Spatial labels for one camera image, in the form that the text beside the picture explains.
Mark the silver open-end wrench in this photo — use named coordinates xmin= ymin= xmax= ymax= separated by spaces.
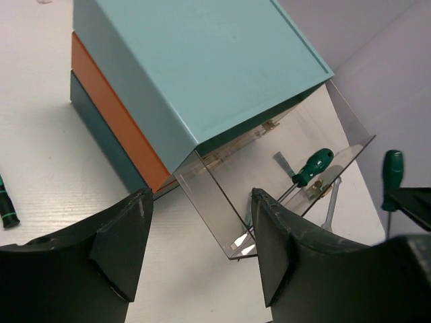
xmin=321 ymin=176 xmax=342 ymax=232

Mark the teal drawer cabinet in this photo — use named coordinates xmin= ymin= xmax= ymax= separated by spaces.
xmin=70 ymin=1 xmax=333 ymax=195

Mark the gold drawer handle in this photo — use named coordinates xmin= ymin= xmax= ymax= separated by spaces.
xmin=305 ymin=180 xmax=332 ymax=201

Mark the large green flathead screwdriver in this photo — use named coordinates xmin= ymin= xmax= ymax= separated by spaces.
xmin=381 ymin=149 xmax=404 ymax=240

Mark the small precision screwdriver left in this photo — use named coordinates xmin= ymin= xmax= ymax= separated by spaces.
xmin=0 ymin=177 xmax=20 ymax=229

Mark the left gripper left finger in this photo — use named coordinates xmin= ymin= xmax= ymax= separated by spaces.
xmin=1 ymin=188 xmax=154 ymax=323

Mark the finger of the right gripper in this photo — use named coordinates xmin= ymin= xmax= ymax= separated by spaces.
xmin=389 ymin=187 xmax=431 ymax=232

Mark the clear bottom drawer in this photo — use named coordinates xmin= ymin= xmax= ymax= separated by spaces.
xmin=174 ymin=80 xmax=378 ymax=260

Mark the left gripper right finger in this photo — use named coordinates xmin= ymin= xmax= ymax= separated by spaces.
xmin=252 ymin=188 xmax=430 ymax=322

